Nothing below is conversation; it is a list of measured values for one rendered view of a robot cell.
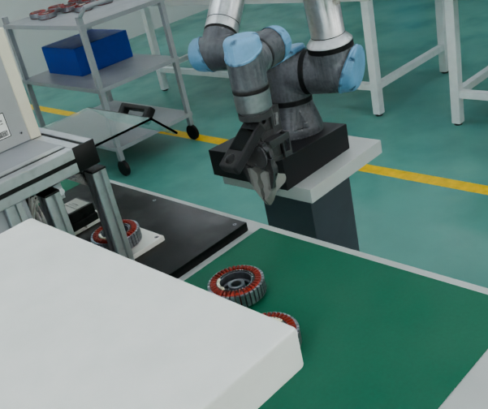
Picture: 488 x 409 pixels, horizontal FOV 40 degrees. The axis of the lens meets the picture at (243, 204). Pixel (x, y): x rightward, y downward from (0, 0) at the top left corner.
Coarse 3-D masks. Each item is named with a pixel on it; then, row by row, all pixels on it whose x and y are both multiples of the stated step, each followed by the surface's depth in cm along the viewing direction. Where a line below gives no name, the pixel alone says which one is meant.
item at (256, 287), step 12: (216, 276) 133; (228, 276) 133; (240, 276) 133; (252, 276) 130; (216, 288) 129; (228, 288) 132; (240, 288) 129; (252, 288) 126; (264, 288) 129; (240, 300) 127; (252, 300) 127
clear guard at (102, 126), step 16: (80, 112) 153; (96, 112) 151; (112, 112) 148; (48, 128) 147; (64, 128) 144; (80, 128) 142; (96, 128) 140; (112, 128) 138; (128, 128) 136; (160, 128) 145; (96, 144) 131
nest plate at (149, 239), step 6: (144, 234) 156; (150, 234) 155; (156, 234) 154; (144, 240) 153; (150, 240) 152; (156, 240) 152; (162, 240) 153; (138, 246) 151; (144, 246) 150; (150, 246) 151; (132, 252) 149; (138, 252) 149; (144, 252) 150
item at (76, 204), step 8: (72, 200) 146; (80, 200) 145; (72, 208) 142; (80, 208) 141; (88, 208) 142; (72, 216) 140; (80, 216) 142; (88, 216) 143; (96, 216) 144; (72, 224) 140; (80, 224) 142; (88, 224) 143
